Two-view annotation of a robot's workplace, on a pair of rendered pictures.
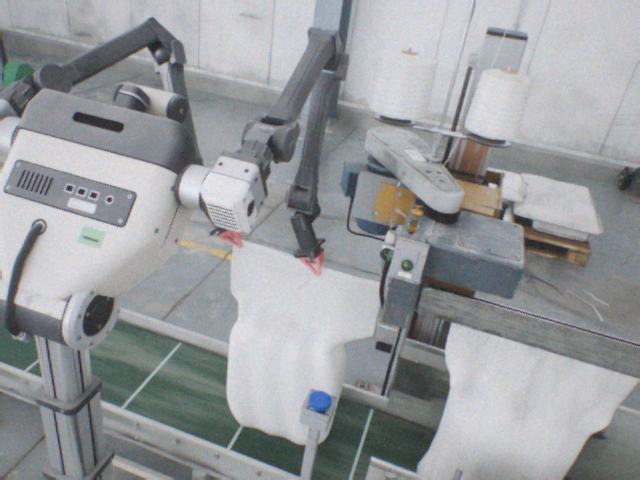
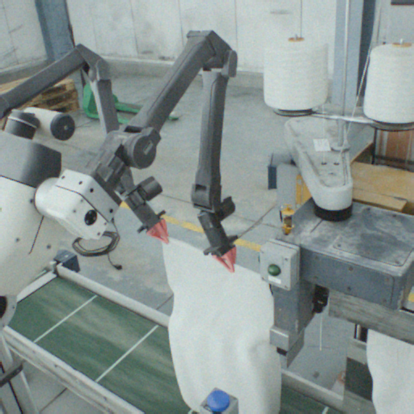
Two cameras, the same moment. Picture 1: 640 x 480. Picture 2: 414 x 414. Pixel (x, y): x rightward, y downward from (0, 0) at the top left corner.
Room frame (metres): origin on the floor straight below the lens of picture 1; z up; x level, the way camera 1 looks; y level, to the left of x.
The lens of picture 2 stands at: (0.22, -0.44, 1.92)
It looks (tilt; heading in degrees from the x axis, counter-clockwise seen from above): 29 degrees down; 25
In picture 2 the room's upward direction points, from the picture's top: 5 degrees counter-clockwise
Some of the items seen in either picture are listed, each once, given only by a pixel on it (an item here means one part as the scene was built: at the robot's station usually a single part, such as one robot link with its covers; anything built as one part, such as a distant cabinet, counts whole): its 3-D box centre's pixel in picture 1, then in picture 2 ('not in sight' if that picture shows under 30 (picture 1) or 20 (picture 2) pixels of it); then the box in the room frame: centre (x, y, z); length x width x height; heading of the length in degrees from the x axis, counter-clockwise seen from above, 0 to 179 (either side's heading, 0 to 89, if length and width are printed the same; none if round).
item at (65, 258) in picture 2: not in sight; (52, 259); (2.00, 1.39, 0.35); 0.30 x 0.15 x 0.15; 76
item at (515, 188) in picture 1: (485, 179); not in sight; (4.00, -1.26, 0.44); 0.66 x 0.42 x 0.14; 72
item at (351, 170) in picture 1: (354, 182); (280, 175); (1.59, -0.09, 1.25); 0.10 x 0.08 x 0.12; 11
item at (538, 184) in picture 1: (553, 192); not in sight; (4.25, -1.93, 0.32); 0.68 x 0.45 x 0.15; 76
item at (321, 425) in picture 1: (318, 410); (219, 409); (1.01, -0.07, 0.81); 0.08 x 0.08 x 0.06; 76
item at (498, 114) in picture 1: (499, 102); (398, 81); (1.40, -0.41, 1.61); 0.15 x 0.14 x 0.17; 76
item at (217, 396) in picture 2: (319, 401); (218, 401); (1.01, -0.07, 0.84); 0.06 x 0.06 x 0.02
